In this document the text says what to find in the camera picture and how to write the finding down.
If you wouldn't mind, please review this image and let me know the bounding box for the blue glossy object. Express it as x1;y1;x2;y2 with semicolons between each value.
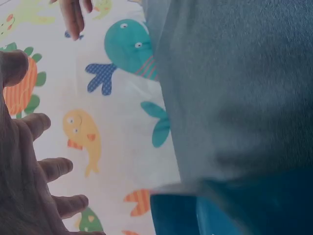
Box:
150;168;313;235

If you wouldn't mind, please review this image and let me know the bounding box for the person's left hand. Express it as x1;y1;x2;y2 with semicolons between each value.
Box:
0;49;107;235

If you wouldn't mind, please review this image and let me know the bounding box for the person's right hand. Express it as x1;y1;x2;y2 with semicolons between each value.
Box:
49;0;93;41

